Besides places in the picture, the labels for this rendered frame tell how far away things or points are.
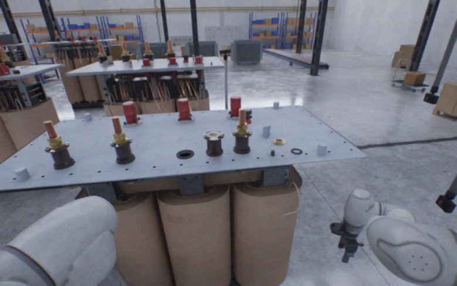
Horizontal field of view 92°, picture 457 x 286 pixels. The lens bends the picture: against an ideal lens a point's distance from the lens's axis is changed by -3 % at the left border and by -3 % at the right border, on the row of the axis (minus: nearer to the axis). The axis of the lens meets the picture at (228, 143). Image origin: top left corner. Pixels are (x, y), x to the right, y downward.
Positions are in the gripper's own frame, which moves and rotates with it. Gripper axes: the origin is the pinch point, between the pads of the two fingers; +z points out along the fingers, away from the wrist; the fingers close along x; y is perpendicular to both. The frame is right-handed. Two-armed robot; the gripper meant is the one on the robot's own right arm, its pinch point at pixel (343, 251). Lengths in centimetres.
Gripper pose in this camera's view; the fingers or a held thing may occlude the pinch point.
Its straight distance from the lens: 139.5
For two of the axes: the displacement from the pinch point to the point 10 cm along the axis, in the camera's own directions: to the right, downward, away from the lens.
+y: 9.8, 0.6, -1.6
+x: 1.7, -4.5, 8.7
